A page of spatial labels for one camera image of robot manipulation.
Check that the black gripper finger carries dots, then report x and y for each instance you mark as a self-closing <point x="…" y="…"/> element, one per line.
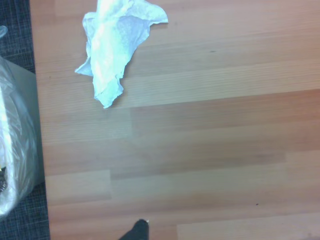
<point x="138" y="231"/>

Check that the white tissue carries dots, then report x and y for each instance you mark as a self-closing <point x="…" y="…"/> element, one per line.
<point x="110" y="50"/>

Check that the grey trash bin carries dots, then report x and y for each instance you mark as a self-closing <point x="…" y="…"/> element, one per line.
<point x="31" y="130"/>

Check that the clear plastic bin liner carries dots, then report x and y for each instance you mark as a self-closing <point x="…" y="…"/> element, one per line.
<point x="12" y="140"/>

